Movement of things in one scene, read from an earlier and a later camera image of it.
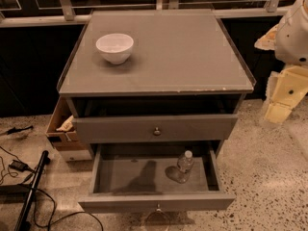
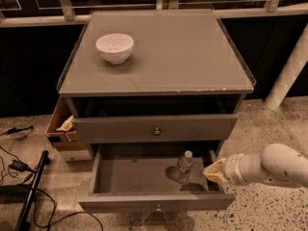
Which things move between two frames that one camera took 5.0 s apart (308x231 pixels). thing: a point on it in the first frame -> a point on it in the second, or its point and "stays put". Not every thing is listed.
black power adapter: (18, 166) stays put
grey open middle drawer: (138, 177) stays put
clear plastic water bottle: (186, 165) stays put
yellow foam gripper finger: (284, 90) -> (227, 170)
